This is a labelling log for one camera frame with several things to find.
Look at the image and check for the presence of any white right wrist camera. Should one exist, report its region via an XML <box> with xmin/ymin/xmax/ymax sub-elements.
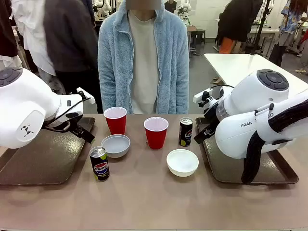
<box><xmin>193</xmin><ymin>88</ymin><xmax>217</xmax><ymax>109</ymax></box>

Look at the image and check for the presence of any person in dark grey jacket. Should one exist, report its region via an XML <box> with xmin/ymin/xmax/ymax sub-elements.
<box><xmin>44</xmin><ymin>0</ymin><xmax>100</xmax><ymax>114</ymax></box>

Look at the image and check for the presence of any person in blue patterned shirt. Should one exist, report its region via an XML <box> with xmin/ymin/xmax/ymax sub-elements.
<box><xmin>268</xmin><ymin>0</ymin><xmax>305</xmax><ymax>68</ymax></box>

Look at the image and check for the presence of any person in blue fleece jacket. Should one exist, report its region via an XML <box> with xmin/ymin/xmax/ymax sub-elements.
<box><xmin>97</xmin><ymin>0</ymin><xmax>190</xmax><ymax>115</ymax></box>

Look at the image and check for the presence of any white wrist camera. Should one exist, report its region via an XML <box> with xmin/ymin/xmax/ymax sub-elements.
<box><xmin>193</xmin><ymin>88</ymin><xmax>217</xmax><ymax>109</ymax></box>
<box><xmin>76</xmin><ymin>87</ymin><xmax>95</xmax><ymax>105</ymax></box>

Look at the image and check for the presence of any black Pepsi can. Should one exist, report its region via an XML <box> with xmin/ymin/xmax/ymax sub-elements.
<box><xmin>179</xmin><ymin>117</ymin><xmax>194</xmax><ymax>148</ymax></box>
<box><xmin>89</xmin><ymin>146</ymin><xmax>111</xmax><ymax>182</ymax></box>

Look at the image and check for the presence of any brown plastic tray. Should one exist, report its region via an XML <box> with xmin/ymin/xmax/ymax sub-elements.
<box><xmin>195</xmin><ymin>116</ymin><xmax>299</xmax><ymax>185</ymax></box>
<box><xmin>0</xmin><ymin>117</ymin><xmax>96</xmax><ymax>186</ymax></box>

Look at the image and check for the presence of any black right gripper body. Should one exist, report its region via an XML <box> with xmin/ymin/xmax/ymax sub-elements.
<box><xmin>203</xmin><ymin>105</ymin><xmax>219</xmax><ymax>132</ymax></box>

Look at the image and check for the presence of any black tripod stand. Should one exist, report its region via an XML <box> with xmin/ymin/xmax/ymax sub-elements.
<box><xmin>249</xmin><ymin>0</ymin><xmax>272</xmax><ymax>56</ymax></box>

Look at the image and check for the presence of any person in maroon top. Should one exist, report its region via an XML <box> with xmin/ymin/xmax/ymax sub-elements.
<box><xmin>0</xmin><ymin>0</ymin><xmax>19</xmax><ymax>59</ymax></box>

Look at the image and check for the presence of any person in black with orange shorts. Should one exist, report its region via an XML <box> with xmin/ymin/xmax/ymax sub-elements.
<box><xmin>216</xmin><ymin>0</ymin><xmax>264</xmax><ymax>54</ymax></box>

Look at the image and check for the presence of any red plastic cup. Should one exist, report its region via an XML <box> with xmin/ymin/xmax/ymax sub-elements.
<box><xmin>103</xmin><ymin>106</ymin><xmax>128</xmax><ymax>136</ymax></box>
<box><xmin>143</xmin><ymin>116</ymin><xmax>169</xmax><ymax>150</ymax></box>

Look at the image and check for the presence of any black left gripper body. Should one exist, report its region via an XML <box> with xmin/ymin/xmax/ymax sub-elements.
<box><xmin>44</xmin><ymin>111</ymin><xmax>84</xmax><ymax>134</ymax></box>

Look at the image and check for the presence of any black right arm cable sleeve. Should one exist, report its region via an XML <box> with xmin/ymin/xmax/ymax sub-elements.
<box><xmin>241</xmin><ymin>98</ymin><xmax>308</xmax><ymax>185</ymax></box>

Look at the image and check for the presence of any person in white shirt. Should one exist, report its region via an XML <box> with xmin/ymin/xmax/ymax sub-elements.
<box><xmin>11</xmin><ymin>0</ymin><xmax>57</xmax><ymax>77</ymax></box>

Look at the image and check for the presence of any grey bowl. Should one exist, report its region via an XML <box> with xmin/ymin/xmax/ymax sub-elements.
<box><xmin>101</xmin><ymin>134</ymin><xmax>131</xmax><ymax>159</ymax></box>

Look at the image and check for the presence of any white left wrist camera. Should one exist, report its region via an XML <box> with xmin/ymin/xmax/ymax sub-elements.
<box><xmin>76</xmin><ymin>87</ymin><xmax>95</xmax><ymax>105</ymax></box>

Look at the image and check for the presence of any white background workbench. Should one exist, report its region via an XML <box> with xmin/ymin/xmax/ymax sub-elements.
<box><xmin>247</xmin><ymin>27</ymin><xmax>280</xmax><ymax>57</ymax></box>

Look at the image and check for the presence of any white bowl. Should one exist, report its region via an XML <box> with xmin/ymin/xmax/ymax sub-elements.
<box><xmin>166</xmin><ymin>149</ymin><xmax>200</xmax><ymax>178</ymax></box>

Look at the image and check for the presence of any white folding table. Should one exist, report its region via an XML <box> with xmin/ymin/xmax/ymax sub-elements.
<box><xmin>204</xmin><ymin>53</ymin><xmax>308</xmax><ymax>92</ymax></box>

